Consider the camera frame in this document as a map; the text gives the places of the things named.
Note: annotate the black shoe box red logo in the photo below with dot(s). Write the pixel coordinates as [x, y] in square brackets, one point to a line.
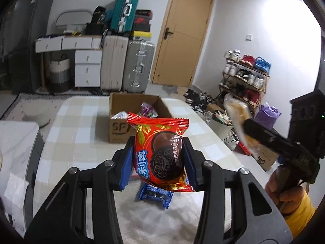
[142, 19]

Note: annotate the crumpled white purple packet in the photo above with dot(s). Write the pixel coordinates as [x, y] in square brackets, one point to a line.
[119, 115]

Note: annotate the yellow black box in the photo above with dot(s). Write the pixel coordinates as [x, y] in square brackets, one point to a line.
[142, 36]

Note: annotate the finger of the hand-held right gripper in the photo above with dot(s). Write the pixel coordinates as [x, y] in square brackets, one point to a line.
[269, 137]

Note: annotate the white trash bin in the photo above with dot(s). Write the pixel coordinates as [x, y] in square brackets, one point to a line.
[221, 127]

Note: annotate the wooden shoe rack with shoes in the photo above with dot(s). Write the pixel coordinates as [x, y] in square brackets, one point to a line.
[243, 73]

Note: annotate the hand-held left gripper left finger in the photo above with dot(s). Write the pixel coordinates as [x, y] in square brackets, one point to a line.
[127, 170]

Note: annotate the oval mirror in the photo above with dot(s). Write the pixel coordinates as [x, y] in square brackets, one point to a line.
[73, 17]

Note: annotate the person's right hand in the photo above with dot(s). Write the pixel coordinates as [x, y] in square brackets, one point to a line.
[284, 198]

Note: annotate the plain black shoe box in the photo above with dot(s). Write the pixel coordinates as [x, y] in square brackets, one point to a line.
[141, 28]

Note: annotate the grey door mat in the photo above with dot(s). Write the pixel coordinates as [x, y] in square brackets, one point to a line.
[170, 89]

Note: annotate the purple bag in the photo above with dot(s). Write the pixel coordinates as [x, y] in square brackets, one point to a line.
[266, 117]

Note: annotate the wooden door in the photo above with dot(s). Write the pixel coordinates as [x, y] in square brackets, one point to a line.
[185, 30]

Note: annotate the black storage bag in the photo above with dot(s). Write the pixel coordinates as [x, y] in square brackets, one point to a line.
[94, 29]

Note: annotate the brown cardboard box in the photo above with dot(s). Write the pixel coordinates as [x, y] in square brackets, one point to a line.
[118, 132]

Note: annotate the white paper sheet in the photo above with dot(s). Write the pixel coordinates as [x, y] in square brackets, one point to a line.
[15, 190]

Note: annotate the black printed bag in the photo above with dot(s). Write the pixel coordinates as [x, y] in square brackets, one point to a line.
[99, 14]

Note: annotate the silver suitcase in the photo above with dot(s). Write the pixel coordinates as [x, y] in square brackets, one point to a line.
[138, 66]

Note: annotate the wall light switch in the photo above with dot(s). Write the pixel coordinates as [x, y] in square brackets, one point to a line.
[249, 37]

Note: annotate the grey refrigerator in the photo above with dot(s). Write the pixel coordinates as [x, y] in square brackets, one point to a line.
[28, 43]

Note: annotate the patterned rug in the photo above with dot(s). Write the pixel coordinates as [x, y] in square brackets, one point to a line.
[10, 101]

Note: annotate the marble side table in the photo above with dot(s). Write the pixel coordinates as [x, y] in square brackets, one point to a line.
[17, 144]

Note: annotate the blue cookie packet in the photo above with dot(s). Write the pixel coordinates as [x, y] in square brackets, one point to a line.
[155, 197]

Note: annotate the woven laundry basket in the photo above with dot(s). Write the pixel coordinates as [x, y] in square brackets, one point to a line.
[59, 76]

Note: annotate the teal suitcase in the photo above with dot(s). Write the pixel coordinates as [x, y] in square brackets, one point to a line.
[124, 12]

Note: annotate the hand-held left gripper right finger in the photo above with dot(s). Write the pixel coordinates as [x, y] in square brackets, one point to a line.
[190, 165]

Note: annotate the beige suitcase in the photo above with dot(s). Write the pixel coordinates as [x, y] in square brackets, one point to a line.
[114, 63]

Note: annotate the pile of loose shoes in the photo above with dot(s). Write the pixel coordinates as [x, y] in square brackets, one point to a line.
[200, 99]

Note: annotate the red cookie packet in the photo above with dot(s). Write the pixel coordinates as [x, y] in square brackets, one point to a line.
[162, 152]

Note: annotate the person's right forearm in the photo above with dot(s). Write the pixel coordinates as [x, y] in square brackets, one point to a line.
[302, 208]

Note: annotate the dark purple snack packet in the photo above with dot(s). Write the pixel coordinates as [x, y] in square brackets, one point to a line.
[148, 109]

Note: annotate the white drawer desk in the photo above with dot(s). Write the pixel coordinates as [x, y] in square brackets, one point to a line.
[86, 66]

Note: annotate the red plastic bag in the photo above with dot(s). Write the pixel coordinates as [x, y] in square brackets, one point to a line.
[243, 148]

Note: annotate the clear-wrapped pastry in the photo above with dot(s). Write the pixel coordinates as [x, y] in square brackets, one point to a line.
[236, 111]

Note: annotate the printed cardboard carton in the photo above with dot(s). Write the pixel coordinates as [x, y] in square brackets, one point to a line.
[266, 158]

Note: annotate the grey round pouf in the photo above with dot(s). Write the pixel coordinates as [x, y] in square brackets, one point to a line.
[38, 114]

